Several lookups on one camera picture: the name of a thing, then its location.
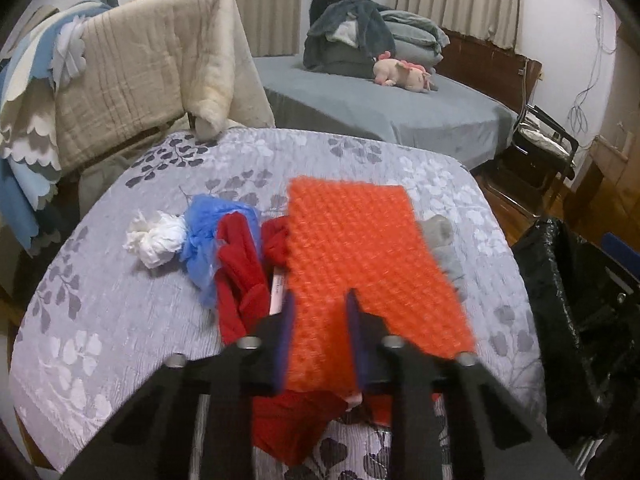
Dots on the folded grey blankets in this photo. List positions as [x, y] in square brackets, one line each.
[415, 35]

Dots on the grey cloth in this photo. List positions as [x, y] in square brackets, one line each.
[440, 240]

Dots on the red cloth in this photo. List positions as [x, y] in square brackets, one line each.
[290, 430]

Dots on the grey floral tablecloth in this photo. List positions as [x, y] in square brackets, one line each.
[125, 310]

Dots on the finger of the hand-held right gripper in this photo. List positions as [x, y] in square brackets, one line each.
[625, 257]

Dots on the white chair cushion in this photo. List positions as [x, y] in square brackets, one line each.
[542, 139]

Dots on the dark wooden headboard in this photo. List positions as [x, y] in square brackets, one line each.
[490, 65]

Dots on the beige curtain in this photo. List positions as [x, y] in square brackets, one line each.
[460, 0]
[230, 5]

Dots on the black hanging coat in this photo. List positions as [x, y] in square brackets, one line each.
[322, 0]

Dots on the bed with grey sheet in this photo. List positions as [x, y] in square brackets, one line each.
[350, 105]

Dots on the orange knitted cloth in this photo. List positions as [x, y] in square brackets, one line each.
[350, 240]

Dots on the blue plastic bag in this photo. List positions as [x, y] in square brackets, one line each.
[205, 230]

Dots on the trash bin with black bag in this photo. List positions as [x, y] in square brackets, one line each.
[560, 300]

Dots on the red fleece glove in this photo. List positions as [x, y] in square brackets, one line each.
[240, 270]

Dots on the beige quilt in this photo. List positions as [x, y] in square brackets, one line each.
[150, 70]

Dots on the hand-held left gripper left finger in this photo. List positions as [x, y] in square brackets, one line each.
[286, 345]

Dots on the pink plush pig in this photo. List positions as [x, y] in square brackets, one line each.
[400, 72]

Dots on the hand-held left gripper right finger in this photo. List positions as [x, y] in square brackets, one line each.
[359, 345]

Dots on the dark grey fleece jacket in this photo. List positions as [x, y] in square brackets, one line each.
[350, 15]

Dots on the black metal chair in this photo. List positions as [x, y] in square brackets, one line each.
[530, 175]

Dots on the blue white scalloped blanket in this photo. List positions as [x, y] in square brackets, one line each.
[25, 110]

